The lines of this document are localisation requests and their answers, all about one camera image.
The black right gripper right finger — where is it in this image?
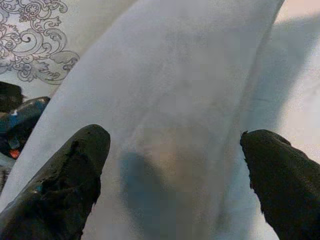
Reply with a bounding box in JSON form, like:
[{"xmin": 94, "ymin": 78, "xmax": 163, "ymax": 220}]
[{"xmin": 239, "ymin": 129, "xmax": 320, "ymax": 240}]

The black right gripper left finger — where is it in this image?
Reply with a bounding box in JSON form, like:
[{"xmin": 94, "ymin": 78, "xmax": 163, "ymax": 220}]
[{"xmin": 0, "ymin": 124, "xmax": 111, "ymax": 240}]

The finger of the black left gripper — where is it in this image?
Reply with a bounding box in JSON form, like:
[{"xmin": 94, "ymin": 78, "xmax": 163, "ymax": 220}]
[{"xmin": 0, "ymin": 81, "xmax": 25, "ymax": 113}]

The grey square pillow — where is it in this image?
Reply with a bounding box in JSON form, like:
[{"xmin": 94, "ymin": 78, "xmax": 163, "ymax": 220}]
[{"xmin": 0, "ymin": 0, "xmax": 286, "ymax": 240}]

